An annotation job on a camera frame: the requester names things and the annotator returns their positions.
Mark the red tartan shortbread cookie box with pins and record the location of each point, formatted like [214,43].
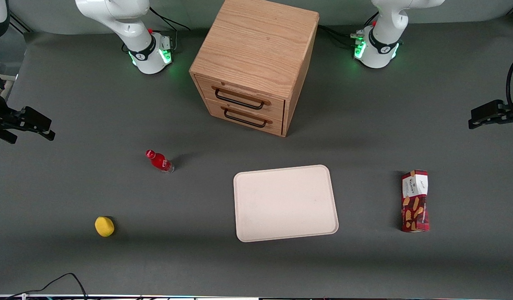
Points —
[415,202]

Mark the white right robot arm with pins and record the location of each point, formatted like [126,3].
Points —
[127,21]

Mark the beige rectangular tray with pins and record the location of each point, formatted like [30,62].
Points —
[285,203]

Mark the yellow lemon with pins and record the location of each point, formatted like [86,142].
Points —
[104,226]

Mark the small red drink bottle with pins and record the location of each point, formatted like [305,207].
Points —
[159,161]

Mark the wooden drawer front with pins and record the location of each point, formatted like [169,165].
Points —
[248,117]
[244,96]

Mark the wooden drawer cabinet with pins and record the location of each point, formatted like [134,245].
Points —
[256,46]

